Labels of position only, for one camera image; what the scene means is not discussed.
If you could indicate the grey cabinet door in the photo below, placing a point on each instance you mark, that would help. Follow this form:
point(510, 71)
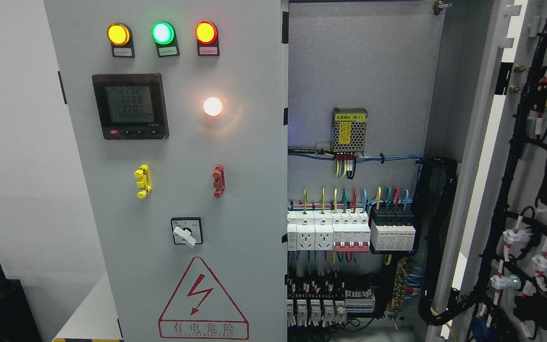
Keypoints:
point(242, 230)
point(505, 276)

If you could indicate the red terminal connector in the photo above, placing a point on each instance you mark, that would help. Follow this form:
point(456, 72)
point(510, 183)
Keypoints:
point(219, 183)

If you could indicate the white socket breaker row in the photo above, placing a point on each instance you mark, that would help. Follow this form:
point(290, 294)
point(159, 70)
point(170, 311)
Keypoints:
point(312, 230)

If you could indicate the metal mesh power supply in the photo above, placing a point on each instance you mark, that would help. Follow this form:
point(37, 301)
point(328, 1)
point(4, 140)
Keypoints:
point(349, 127)

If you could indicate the white glowing indicator light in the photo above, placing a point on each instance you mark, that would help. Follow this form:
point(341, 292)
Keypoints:
point(212, 106)

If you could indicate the yellow terminal connector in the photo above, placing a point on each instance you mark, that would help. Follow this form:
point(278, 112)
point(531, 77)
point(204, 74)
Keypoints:
point(143, 182)

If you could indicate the black surge protector module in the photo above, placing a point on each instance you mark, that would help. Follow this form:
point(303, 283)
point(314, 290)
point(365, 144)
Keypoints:
point(392, 231)

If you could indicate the lower relay terminal row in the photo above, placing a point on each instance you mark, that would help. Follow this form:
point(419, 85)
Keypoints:
point(319, 301)

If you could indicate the red indicator light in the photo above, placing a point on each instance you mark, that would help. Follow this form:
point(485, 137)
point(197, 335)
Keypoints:
point(206, 34)

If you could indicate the red electric hazard sticker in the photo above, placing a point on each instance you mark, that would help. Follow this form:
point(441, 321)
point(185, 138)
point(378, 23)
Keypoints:
point(201, 308)

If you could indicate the black digital power meter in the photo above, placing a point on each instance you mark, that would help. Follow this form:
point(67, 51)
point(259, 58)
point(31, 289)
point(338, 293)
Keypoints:
point(131, 106)

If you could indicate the green indicator light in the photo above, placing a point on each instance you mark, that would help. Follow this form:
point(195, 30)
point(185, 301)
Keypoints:
point(165, 39)

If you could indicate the yellow indicator light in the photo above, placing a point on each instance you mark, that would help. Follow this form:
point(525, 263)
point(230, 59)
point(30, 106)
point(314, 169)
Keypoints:
point(120, 37)

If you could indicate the black box on floor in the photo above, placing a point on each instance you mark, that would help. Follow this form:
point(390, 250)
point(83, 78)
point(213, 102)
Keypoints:
point(16, 319)

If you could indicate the red handled circuit breaker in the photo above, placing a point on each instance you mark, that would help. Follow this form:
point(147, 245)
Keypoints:
point(351, 232)

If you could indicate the white rotary selector switch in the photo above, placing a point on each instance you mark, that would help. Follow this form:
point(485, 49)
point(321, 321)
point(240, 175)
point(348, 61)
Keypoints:
point(187, 231)

